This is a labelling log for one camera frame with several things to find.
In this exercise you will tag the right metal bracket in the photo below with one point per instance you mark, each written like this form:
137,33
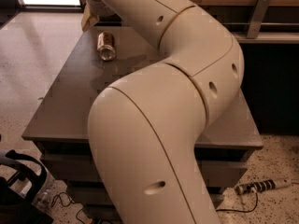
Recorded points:
256,18

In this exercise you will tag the grey drawer cabinet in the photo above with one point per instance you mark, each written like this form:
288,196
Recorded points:
59,130

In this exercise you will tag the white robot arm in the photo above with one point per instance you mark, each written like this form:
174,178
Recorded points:
142,128

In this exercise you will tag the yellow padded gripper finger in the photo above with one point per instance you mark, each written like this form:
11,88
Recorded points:
89,18

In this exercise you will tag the white power strip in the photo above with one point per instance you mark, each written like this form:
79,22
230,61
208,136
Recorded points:
262,186

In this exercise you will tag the orange soda can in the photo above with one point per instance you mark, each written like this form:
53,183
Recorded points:
105,46

